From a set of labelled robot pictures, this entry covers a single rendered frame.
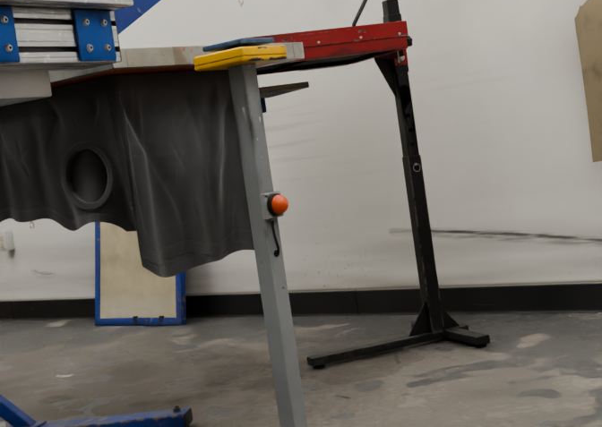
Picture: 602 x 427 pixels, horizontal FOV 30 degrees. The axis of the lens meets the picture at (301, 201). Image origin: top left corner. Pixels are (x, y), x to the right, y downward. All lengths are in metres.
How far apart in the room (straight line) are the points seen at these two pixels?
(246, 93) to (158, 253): 0.41
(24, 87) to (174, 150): 0.55
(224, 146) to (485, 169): 1.97
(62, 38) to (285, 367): 0.77
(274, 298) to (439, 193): 2.35
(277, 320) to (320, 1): 2.73
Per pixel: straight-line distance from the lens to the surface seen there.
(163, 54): 2.29
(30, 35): 1.83
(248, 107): 2.16
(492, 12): 4.30
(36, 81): 1.95
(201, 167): 2.46
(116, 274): 5.61
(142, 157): 2.34
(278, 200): 2.14
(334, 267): 4.83
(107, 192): 2.34
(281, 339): 2.19
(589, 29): 4.06
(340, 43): 3.61
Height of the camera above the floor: 0.76
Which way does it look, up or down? 3 degrees down
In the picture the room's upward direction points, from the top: 8 degrees counter-clockwise
